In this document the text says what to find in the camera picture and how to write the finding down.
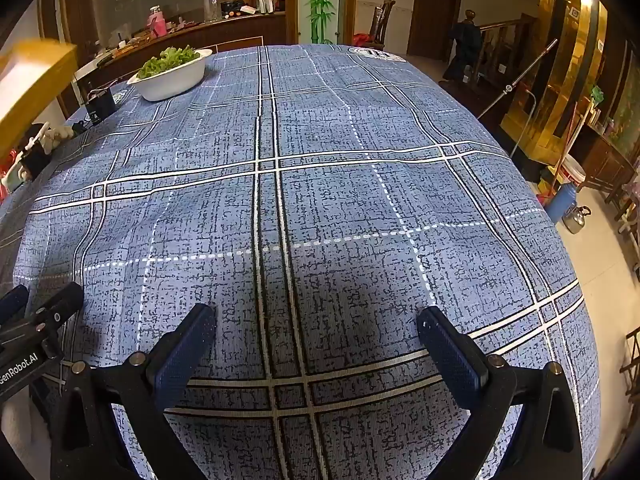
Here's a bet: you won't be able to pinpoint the pink bottle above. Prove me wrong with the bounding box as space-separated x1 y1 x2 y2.
146 6 168 37

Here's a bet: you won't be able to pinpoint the brown wooden door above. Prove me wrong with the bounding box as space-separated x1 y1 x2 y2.
407 0 463 61

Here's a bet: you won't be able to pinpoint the white bucket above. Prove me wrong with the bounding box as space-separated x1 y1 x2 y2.
552 157 587 188

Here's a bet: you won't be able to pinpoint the black device box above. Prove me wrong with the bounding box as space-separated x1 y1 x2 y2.
84 87 121 126

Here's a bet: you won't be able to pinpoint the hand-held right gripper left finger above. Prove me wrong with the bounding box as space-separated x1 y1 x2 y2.
50 302 217 480

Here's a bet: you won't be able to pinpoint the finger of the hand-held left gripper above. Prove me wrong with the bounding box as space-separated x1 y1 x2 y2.
34 281 84 341
0 285 29 330

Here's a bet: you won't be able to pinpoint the golden pillar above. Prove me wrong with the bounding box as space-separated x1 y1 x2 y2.
500 0 608 161

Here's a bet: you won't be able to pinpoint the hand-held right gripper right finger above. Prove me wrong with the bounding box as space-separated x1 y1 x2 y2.
416 306 583 480

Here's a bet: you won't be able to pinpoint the green bamboo wall decal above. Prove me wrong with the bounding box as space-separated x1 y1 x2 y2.
306 0 337 45

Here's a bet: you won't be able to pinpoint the green lettuce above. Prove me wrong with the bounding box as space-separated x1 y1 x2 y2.
136 45 201 80

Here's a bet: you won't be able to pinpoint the white gloves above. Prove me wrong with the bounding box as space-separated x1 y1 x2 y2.
37 122 76 153

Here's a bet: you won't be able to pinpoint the blue bucket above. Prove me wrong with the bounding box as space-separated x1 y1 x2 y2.
545 182 578 223

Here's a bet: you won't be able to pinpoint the metal pole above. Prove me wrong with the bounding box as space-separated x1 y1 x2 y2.
477 39 558 120

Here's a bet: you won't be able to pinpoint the yellow box with white inside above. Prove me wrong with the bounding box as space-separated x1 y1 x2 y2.
0 39 78 158

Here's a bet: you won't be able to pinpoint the blue plaid tablecloth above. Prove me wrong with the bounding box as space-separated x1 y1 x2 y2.
0 44 601 480

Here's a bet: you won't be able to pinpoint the white bowl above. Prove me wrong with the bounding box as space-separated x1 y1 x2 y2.
126 48 214 102

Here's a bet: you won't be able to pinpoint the wooden chair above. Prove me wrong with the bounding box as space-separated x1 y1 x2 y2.
369 0 396 51
617 325 640 411

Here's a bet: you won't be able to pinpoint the wooden counter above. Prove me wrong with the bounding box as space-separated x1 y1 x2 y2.
75 10 288 96

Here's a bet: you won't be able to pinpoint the metal kettle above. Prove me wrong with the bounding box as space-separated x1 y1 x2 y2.
564 205 592 234

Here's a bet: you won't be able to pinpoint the wooden stair railing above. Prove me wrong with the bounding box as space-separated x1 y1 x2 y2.
475 17 538 86

